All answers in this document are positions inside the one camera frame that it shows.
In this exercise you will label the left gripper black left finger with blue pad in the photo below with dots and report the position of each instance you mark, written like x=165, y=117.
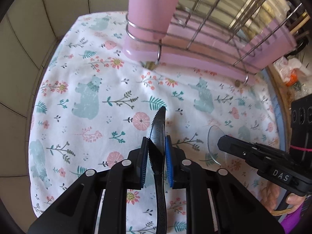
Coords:
x=96, y=200

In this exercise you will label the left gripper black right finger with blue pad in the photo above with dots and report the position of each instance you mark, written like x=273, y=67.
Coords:
x=216, y=202

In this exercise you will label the clear plastic spoon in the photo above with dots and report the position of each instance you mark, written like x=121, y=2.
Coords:
x=215, y=146

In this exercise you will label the black plastic knife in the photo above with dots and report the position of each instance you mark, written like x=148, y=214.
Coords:
x=156, y=149

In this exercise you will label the person's right hand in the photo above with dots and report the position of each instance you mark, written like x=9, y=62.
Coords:
x=271, y=197

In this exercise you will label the black tracker box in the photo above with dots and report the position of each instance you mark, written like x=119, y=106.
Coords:
x=301, y=124

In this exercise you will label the floral bear tablecloth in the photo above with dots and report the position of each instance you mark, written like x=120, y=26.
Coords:
x=95, y=105

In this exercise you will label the pink right utensil cup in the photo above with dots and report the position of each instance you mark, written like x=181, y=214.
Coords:
x=276, y=46

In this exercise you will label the pink utensil cup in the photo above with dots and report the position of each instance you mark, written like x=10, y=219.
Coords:
x=276, y=46
x=151, y=7

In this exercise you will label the pink drip tray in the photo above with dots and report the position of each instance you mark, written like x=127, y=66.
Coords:
x=185, y=42

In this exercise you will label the pink left utensil cup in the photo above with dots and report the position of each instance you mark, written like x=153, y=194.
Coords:
x=151, y=7

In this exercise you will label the chrome wire dish rack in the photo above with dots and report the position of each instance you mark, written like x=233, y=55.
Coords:
x=247, y=18

